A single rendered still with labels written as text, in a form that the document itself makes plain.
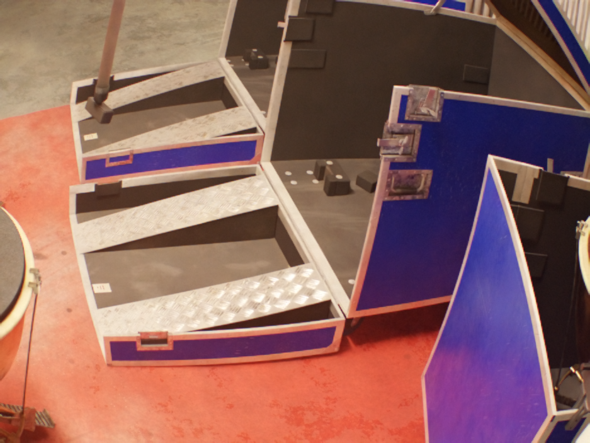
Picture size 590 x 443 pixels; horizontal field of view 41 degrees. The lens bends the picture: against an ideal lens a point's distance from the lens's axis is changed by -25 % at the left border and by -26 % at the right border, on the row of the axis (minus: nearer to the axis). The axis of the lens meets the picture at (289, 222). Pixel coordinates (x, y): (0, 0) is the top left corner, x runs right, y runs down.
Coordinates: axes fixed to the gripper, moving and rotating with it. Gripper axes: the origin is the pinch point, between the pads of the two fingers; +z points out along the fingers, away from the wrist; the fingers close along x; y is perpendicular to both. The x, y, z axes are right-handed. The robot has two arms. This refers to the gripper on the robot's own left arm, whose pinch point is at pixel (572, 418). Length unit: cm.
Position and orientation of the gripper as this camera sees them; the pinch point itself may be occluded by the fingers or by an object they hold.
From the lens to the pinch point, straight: 171.9
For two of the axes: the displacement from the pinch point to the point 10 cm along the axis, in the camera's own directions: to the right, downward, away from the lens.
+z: -3.2, 7.9, 5.2
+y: -9.5, -2.6, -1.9
